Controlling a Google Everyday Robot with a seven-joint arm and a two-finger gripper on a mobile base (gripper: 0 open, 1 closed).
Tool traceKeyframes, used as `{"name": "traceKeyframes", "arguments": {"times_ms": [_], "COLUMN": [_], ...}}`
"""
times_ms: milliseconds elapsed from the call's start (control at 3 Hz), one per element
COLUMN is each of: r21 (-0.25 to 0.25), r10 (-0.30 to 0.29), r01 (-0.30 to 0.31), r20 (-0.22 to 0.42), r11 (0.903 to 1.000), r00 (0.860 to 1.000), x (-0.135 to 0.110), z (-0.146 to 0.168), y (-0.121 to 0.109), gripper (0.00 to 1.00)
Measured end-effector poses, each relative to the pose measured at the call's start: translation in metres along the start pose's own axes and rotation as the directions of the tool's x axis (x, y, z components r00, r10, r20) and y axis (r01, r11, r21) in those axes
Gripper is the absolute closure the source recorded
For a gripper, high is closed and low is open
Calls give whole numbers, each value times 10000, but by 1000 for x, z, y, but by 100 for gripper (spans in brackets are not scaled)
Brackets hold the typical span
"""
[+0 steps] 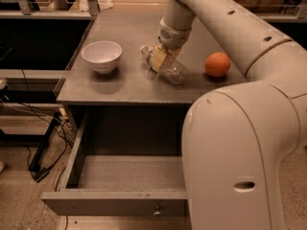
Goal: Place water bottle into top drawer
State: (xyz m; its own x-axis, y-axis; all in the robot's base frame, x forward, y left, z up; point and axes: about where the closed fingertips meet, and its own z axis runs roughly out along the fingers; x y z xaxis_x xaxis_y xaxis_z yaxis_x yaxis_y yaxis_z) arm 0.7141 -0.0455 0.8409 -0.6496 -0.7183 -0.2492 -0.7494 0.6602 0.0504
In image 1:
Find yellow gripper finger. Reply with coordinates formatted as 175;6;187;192
151;44;181;73

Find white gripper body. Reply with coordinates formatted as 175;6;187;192
157;18;192;51

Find clear plastic water bottle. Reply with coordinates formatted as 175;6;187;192
140;46;187;85

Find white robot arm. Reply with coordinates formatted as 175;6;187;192
154;0;307;230

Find open grey top drawer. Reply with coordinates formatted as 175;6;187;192
41;106;187;217

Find orange fruit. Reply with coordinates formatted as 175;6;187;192
204;52;230;78

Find grey cabinet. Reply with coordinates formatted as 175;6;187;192
56;12;248;141

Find white ceramic bowl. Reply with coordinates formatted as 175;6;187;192
82;40;122;74

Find black metal stand leg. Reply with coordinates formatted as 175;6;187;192
28;112;60;183

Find black floor cables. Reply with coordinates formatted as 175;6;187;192
0;69;76;230

